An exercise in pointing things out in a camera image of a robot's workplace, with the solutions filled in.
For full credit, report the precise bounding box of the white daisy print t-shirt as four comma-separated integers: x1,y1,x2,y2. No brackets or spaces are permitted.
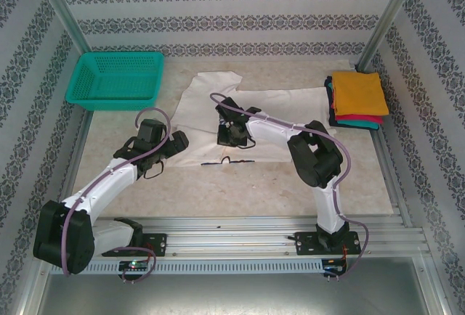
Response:
170,70,337,168

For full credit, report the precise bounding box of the teal plastic mesh basket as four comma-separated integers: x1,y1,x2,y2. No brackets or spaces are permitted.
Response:
64,51,165,113

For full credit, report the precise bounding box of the navy folded t-shirt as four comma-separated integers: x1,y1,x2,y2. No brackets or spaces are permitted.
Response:
323,76,341,127

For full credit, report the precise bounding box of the teal folded t-shirt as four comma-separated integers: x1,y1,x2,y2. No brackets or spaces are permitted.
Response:
336,118,381,131

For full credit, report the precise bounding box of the yellow folded t-shirt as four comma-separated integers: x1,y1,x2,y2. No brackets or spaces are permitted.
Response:
331,70,390,116

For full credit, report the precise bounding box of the grey sheet metal shelf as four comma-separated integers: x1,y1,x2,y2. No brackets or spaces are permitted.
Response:
21,256,451,315

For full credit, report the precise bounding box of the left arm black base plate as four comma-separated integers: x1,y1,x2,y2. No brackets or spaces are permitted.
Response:
101,233,168,258

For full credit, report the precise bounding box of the aluminium mounting rail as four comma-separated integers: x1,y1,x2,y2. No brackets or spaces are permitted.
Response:
34,215,433,258

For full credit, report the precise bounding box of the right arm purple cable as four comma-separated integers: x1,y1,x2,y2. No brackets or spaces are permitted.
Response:
209,92,371,283

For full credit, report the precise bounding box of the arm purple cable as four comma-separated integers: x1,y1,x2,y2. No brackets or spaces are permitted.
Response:
61,107,175,284
209,92,371,283

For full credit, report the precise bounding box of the grey slotted cable duct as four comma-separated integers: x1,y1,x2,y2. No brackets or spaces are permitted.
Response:
49,259,324,274

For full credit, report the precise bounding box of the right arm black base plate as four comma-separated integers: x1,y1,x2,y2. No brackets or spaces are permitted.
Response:
294,231,363,257

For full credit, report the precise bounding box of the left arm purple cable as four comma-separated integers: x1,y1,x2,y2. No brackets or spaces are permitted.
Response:
61,107,175,284

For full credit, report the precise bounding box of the aluminium side rail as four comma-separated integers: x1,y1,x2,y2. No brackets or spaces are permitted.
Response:
370,126,415,229

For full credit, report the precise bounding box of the aluminium frame post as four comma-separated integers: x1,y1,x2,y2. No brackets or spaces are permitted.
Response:
357,0,425,71
34,0,92,53

